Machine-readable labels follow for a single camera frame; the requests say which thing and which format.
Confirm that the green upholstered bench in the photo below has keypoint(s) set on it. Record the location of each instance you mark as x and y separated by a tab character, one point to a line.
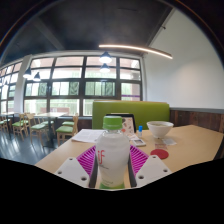
146	111

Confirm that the small pink packet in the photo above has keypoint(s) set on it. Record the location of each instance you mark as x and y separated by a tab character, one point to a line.
160	146

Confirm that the white tissue packet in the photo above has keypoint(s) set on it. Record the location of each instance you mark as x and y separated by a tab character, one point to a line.
169	141

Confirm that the small blue-capped bottle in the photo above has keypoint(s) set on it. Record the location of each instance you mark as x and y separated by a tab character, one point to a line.
140	131

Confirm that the wooden green-seated chairs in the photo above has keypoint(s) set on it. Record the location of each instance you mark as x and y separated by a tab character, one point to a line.
65	130

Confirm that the dark pendant ceiling lamps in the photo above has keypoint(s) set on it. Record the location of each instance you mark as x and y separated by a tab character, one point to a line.
105	58

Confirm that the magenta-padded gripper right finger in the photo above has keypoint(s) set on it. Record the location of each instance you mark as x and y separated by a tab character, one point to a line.
151	168

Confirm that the white bowl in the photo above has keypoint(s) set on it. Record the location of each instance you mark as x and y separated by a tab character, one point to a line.
160	129

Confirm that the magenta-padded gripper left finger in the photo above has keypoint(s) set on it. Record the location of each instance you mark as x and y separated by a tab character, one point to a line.
71	170

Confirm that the white green-capped drink bottle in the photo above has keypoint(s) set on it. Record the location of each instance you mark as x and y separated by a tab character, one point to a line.
112	150

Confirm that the long curved linear light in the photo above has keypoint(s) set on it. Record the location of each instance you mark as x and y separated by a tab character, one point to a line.
140	49

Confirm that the light wooden dining table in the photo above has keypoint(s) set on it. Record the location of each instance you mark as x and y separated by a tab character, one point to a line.
50	115

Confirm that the flat round red coaster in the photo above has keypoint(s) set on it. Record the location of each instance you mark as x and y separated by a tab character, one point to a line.
159	154

